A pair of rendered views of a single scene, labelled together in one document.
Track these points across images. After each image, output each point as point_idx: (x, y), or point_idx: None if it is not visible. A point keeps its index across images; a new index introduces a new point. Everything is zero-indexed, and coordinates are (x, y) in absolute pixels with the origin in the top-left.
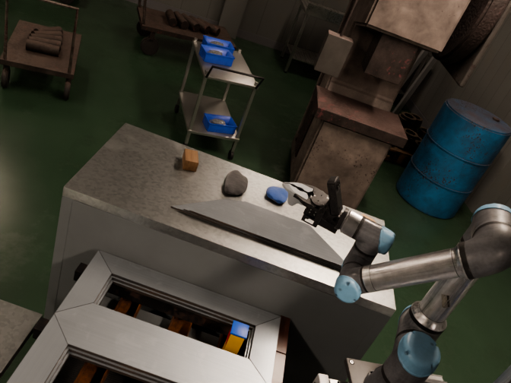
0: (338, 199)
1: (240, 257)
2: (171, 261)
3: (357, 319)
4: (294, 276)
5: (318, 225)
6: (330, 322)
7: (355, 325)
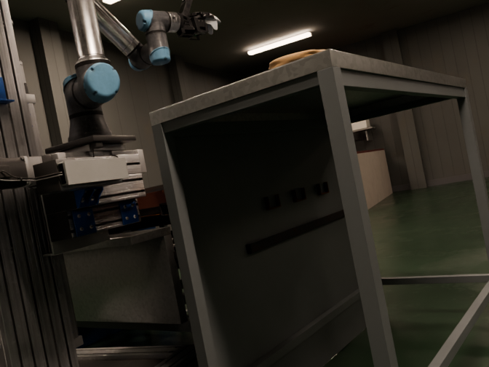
0: (180, 9)
1: (265, 117)
2: (302, 148)
3: (181, 147)
4: (232, 118)
5: (190, 37)
6: (202, 164)
7: (181, 157)
